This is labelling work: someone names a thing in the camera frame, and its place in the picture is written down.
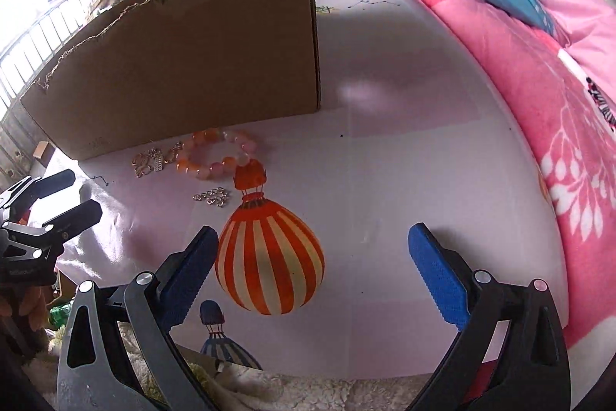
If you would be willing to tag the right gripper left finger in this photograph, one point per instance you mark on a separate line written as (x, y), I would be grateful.
(94, 370)

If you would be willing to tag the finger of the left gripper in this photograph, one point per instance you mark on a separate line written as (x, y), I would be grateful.
(17, 200)
(72, 218)

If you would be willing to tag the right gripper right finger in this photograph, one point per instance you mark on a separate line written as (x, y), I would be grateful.
(532, 370)

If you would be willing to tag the gold butterfly chain jewelry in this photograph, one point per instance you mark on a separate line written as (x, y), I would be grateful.
(218, 197)

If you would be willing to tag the small cardboard box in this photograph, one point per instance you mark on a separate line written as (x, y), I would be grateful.
(43, 153)

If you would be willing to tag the metal balcony railing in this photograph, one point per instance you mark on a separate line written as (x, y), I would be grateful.
(20, 64)

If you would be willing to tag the fluffy white green blanket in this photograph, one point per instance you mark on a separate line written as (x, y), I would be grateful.
(236, 387)

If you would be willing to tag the pink balloon print bedsheet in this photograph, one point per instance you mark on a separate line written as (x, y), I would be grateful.
(410, 130)

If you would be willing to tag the brown cardboard box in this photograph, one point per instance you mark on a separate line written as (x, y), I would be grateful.
(149, 70)

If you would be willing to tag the pink floral blanket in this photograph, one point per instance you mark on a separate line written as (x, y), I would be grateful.
(573, 147)

